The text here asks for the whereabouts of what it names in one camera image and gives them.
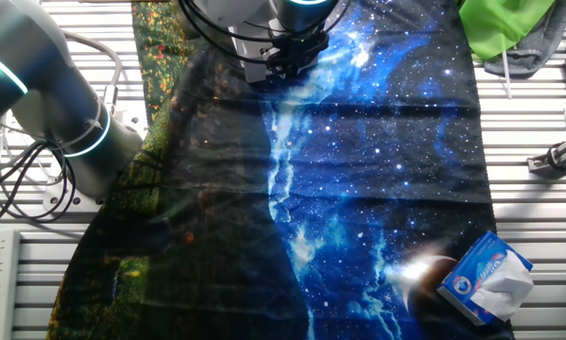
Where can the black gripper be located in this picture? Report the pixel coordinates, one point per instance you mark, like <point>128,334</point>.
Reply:
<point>301,49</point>

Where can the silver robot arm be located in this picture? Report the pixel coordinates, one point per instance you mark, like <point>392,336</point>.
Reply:
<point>51,94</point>

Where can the white plastic drawer cabinet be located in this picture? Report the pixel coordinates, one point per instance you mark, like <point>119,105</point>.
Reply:
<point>252,66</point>

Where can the galaxy and forest print cloth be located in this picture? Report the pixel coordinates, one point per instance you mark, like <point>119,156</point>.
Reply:
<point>358,165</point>

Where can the bright green cloth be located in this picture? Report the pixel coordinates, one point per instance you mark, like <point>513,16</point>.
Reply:
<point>500,26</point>

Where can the thin white stick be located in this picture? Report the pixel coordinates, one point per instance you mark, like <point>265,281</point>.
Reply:
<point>507,75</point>

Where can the dark grey cloth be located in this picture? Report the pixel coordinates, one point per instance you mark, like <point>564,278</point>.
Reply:
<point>533,59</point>

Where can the blue tissue box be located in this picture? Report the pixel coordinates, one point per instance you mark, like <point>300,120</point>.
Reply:
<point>471,274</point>

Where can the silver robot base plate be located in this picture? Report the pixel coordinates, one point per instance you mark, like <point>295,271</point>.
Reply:
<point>58,200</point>

